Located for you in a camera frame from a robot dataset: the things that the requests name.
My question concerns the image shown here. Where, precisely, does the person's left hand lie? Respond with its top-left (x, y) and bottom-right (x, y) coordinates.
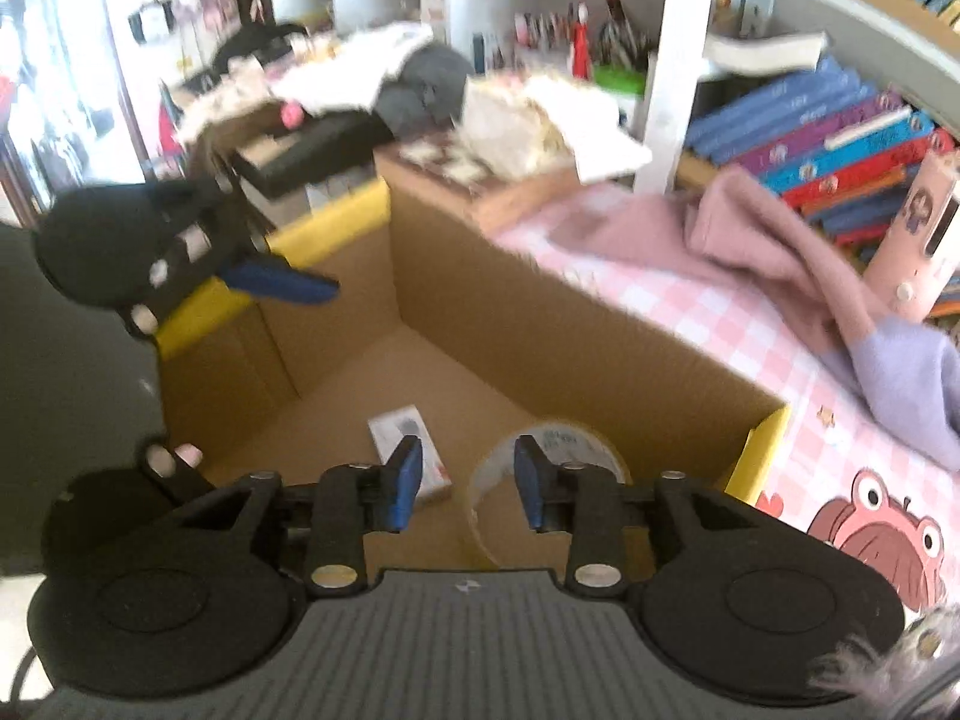
top-left (145, 441), bottom-right (206, 478)

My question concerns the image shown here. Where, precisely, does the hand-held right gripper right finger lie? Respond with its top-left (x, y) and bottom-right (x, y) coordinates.
top-left (514, 435), bottom-right (751, 597)

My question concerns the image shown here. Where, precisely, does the wooden chess box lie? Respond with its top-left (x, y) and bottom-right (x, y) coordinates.
top-left (375, 131), bottom-right (593, 237)

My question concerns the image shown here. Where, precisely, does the white cloth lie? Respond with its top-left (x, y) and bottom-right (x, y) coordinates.
top-left (525, 79), bottom-right (653, 185)

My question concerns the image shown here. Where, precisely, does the green pen holder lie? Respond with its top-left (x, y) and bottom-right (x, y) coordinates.
top-left (592, 64), bottom-right (647, 98)

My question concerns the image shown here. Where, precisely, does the white printed shirt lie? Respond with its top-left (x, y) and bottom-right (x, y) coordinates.
top-left (274, 22), bottom-right (436, 117)

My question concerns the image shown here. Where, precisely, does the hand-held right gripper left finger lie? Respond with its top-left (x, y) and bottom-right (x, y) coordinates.
top-left (176, 435), bottom-right (425, 597)

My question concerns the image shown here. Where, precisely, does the white shelf frame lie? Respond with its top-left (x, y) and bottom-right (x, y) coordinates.
top-left (634, 0), bottom-right (960, 196)

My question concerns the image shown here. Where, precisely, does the grey garment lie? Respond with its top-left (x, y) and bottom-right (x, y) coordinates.
top-left (375, 45), bottom-right (473, 136)

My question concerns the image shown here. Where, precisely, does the small white packet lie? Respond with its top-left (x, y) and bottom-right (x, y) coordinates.
top-left (367, 405), bottom-right (453, 505)

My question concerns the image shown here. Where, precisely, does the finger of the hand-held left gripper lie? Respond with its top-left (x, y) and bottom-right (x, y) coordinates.
top-left (127, 176), bottom-right (340, 340)

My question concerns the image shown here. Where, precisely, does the pale pink garment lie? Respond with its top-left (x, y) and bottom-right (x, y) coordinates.
top-left (176, 64), bottom-right (278, 143)

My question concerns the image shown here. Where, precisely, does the red dress figurine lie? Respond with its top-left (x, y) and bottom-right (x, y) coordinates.
top-left (570, 4), bottom-right (593, 80)

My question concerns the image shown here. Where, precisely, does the thick white book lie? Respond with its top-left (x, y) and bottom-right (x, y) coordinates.
top-left (705, 30), bottom-right (830, 72)

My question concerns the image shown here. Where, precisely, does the pink pencil case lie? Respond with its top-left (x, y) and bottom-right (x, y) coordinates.
top-left (862, 150), bottom-right (960, 323)

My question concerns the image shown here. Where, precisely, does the row of colourful books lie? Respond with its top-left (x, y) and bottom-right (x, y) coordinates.
top-left (682, 52), bottom-right (960, 248)

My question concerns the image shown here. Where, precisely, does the clear tape roll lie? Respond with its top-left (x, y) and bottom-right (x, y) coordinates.
top-left (465, 420), bottom-right (632, 571)

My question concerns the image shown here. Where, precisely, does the cluster of pens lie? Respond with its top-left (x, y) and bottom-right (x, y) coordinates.
top-left (472, 0), bottom-right (653, 68)

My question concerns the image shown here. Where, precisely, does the pink and purple cloth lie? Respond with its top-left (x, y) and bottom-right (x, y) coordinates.
top-left (559, 165), bottom-right (960, 473)

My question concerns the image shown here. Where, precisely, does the grey fluffy fur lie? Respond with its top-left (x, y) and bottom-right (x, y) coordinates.
top-left (810, 604), bottom-right (960, 720)

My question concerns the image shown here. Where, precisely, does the brown cardboard box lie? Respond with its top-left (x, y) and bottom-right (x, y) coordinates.
top-left (154, 176), bottom-right (792, 575)

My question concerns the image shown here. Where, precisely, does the black garment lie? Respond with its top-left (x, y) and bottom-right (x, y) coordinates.
top-left (214, 22), bottom-right (301, 65)

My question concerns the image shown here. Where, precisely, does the black and white tote bag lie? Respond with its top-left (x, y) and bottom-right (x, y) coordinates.
top-left (127, 0), bottom-right (177, 42)

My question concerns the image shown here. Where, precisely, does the brown garment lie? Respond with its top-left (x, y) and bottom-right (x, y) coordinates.
top-left (176, 105), bottom-right (286, 181)

